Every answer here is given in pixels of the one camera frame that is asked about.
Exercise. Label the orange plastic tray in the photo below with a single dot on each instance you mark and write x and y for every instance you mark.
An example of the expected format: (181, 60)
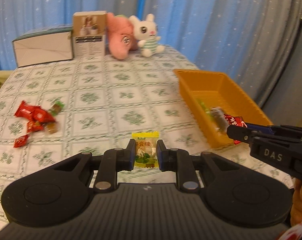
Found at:
(216, 89)

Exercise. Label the large red snack packet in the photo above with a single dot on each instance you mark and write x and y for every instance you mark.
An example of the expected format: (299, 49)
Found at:
(26, 111)

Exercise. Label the small red candy packet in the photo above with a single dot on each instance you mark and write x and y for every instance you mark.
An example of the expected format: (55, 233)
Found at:
(235, 120)

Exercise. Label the long white cardboard box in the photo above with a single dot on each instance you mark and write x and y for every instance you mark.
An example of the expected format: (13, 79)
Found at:
(45, 45)

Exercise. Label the green brown candy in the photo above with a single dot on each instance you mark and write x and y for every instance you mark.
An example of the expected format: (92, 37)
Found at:
(56, 108)

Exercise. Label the pink plush toy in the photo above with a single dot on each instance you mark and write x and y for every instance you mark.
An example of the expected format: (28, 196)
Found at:
(120, 36)

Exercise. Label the person's right hand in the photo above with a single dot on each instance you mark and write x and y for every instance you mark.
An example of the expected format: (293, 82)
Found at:
(296, 209)

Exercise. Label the brown caramel candy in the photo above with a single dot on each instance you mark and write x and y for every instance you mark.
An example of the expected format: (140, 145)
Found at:
(52, 127)

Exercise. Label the yellow candy packet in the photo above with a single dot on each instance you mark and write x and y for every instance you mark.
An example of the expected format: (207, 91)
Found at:
(146, 142)

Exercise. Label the white green snack bag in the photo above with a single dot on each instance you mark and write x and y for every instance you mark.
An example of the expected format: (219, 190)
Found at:
(203, 106)

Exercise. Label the tall beige product box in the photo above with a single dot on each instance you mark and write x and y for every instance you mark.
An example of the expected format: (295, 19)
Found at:
(89, 33)

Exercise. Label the green floral tablecloth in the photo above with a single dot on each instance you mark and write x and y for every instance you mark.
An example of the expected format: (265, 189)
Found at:
(104, 100)

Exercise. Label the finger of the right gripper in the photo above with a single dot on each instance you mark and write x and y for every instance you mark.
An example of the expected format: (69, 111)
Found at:
(251, 136)
(276, 130)

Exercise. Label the clear dark snack packet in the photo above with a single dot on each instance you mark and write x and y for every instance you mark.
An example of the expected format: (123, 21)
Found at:
(219, 118)

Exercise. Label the white bunny plush toy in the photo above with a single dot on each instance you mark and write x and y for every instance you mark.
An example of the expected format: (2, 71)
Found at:
(146, 34)

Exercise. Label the light green sofa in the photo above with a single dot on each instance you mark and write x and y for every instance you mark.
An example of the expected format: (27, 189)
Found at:
(4, 75)

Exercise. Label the small red candy wrapper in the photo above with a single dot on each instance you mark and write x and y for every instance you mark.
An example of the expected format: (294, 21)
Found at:
(21, 141)

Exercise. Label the blue star curtain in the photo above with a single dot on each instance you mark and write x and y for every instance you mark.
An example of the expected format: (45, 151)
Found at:
(258, 43)

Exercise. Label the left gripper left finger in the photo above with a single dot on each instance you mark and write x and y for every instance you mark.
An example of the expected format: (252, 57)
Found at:
(110, 163)

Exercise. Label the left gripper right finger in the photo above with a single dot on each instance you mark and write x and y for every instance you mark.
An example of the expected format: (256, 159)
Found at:
(178, 161)

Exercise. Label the red square snack packet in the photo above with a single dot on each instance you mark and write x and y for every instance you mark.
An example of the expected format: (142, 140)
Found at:
(42, 115)

